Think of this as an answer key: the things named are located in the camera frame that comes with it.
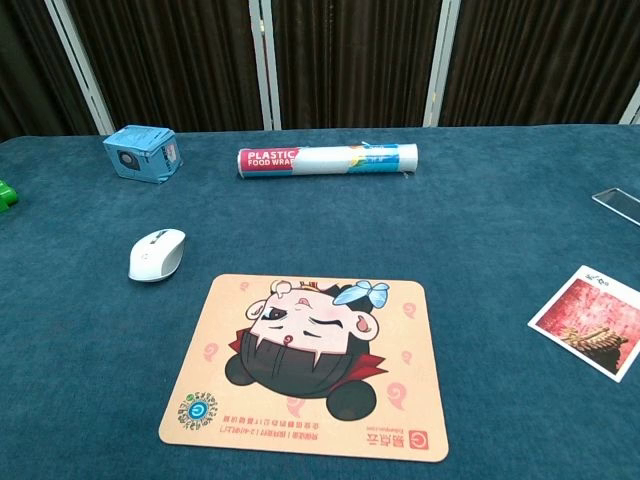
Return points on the white computer mouse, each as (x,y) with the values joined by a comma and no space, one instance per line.
(155,257)

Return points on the cartoon character mouse pad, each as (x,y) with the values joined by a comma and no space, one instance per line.
(310,370)

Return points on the plastic food wrap roll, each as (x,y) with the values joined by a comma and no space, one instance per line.
(325,159)

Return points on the blue velvet tablecloth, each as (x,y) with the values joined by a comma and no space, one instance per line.
(500,250)

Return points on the dark folding screen partition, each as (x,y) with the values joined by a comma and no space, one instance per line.
(350,60)

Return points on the small blue cardboard box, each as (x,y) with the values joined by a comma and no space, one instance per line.
(140,154)

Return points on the red photo postcard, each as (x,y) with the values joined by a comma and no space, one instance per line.
(590,322)

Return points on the clear acrylic plate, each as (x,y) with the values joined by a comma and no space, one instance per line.
(620,202)

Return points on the green plastic toy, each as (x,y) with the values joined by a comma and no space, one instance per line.
(6,196)

